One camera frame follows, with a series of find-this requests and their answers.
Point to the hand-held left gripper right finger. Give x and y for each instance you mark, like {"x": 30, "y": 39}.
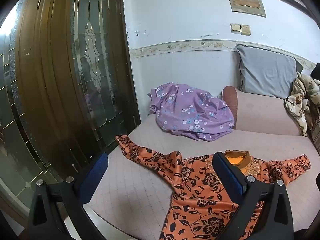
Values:
{"x": 228, "y": 177}

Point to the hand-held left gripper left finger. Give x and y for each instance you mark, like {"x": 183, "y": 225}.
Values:
{"x": 93, "y": 177}

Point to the orange black floral blouse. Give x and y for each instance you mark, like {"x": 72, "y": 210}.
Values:
{"x": 195, "y": 180}

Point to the purple floral garment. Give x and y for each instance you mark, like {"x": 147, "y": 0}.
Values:
{"x": 190, "y": 110}

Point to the cream floral cloth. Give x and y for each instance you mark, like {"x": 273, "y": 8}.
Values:
{"x": 298, "y": 97}

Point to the wooden door with glass pane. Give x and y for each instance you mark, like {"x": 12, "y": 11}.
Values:
{"x": 50, "y": 80}

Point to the grey pillow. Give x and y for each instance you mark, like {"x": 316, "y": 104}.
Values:
{"x": 265, "y": 72}

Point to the black cloth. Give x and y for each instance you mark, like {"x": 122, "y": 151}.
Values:
{"x": 316, "y": 70}

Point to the brass wall switch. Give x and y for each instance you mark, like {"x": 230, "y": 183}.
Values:
{"x": 235, "y": 28}
{"x": 245, "y": 29}

